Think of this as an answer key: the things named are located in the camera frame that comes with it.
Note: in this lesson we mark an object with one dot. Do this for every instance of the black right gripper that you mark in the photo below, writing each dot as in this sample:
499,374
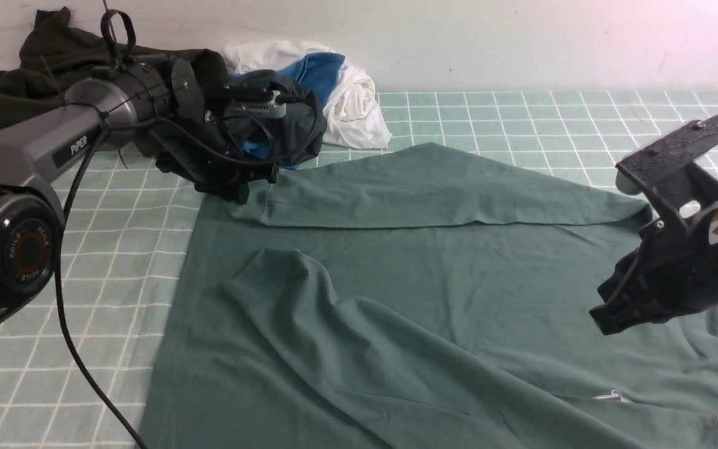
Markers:
672,273

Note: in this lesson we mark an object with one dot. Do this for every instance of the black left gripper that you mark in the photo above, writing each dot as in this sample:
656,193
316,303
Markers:
196,144

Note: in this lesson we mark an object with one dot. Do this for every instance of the green long-sleeve shirt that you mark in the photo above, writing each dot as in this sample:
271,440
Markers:
426,298

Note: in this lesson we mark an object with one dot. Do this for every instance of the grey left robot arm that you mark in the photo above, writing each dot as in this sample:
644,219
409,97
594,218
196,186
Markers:
156,96

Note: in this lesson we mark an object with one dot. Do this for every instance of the dark teal crumpled garment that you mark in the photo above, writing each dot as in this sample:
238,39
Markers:
291,140

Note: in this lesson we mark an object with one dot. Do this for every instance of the blue crumpled garment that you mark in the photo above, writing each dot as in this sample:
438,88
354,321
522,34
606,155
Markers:
317,72

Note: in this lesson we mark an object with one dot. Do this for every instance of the dark olive crumpled garment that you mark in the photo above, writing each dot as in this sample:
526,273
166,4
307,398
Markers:
53,57

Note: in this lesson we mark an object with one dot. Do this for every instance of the white crumpled garment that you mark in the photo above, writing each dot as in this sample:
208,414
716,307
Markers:
353,113

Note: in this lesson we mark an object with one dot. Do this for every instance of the green checkered table cloth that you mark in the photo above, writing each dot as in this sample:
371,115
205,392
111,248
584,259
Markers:
131,224

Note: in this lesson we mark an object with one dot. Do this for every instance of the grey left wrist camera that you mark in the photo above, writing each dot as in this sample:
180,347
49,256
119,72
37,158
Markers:
268,108

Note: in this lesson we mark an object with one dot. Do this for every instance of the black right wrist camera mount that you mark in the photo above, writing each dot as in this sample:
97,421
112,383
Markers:
667,173

